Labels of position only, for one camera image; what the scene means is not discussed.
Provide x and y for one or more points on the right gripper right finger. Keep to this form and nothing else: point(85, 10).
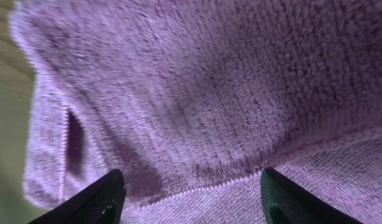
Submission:
point(285, 202)

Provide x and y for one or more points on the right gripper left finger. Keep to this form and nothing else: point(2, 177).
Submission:
point(99, 203)

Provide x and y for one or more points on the purple microfibre cloth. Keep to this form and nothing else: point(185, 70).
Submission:
point(191, 100)

